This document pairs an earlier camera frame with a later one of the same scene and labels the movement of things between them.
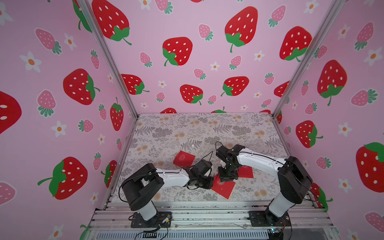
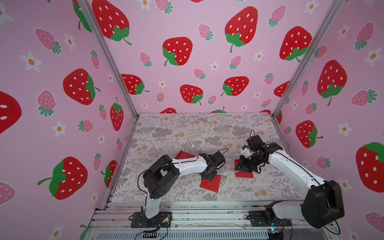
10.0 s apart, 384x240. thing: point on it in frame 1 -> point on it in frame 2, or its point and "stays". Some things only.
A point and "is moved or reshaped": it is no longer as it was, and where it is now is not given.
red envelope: [245, 171] stays
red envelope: [223, 189] is moved or reshaped
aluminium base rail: [211, 221] stays
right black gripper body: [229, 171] -> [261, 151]
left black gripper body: [204, 182] -> [212, 175]
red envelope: [184, 159] stays
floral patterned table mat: [176, 141] stays
